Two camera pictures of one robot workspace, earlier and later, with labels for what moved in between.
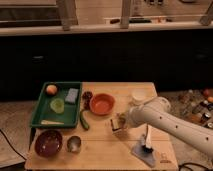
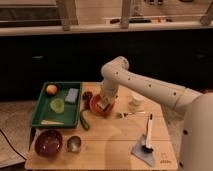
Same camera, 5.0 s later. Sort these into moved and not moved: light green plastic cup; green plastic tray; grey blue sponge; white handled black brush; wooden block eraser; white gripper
Moved: white gripper; wooden block eraser
Not moved: light green plastic cup; green plastic tray; white handled black brush; grey blue sponge
